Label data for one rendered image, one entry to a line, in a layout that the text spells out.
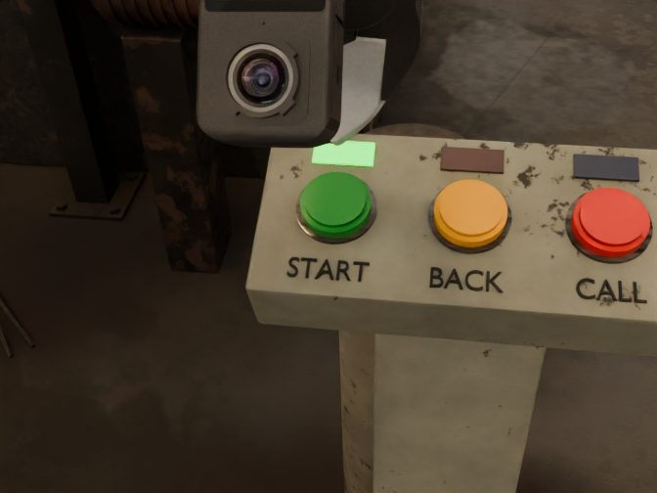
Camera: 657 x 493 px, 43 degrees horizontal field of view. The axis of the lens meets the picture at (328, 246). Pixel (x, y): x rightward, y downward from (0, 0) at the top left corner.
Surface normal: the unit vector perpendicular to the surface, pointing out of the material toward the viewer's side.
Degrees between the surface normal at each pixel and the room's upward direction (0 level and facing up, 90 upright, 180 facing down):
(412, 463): 90
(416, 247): 20
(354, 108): 110
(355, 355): 90
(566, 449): 0
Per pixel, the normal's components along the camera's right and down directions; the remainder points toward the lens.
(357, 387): -0.75, 0.46
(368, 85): -0.12, 0.88
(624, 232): -0.07, -0.48
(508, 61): -0.03, -0.75
